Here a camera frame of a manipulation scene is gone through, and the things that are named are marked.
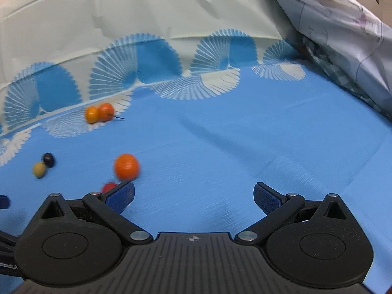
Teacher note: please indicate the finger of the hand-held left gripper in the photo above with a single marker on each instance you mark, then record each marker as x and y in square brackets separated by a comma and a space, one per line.
[6, 245]
[3, 202]

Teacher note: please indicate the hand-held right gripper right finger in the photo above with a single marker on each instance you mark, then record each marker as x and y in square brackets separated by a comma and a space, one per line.
[265, 200]

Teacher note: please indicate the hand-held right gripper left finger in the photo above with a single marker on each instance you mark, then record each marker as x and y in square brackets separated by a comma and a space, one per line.
[121, 196]

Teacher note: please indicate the red cherry tomato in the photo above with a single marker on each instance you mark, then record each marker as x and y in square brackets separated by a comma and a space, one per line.
[107, 187]

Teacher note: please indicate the orange mandarin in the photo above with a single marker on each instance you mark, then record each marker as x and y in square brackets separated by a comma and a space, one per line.
[126, 167]

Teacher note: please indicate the pale green grape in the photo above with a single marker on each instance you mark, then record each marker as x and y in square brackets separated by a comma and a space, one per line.
[39, 170]

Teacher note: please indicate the large orange with stem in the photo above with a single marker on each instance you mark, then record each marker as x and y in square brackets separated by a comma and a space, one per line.
[105, 112]

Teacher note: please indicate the blue fan-patterned bed sheet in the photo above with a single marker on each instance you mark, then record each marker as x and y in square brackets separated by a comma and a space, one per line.
[229, 147]

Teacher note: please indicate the small yellow-orange kumquat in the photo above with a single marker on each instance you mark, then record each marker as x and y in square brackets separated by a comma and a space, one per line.
[91, 115]

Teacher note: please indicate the checked pillow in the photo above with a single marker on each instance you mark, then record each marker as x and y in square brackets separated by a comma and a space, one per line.
[330, 64]

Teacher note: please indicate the pale printed quilt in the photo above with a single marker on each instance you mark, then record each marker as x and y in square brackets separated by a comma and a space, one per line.
[343, 30]

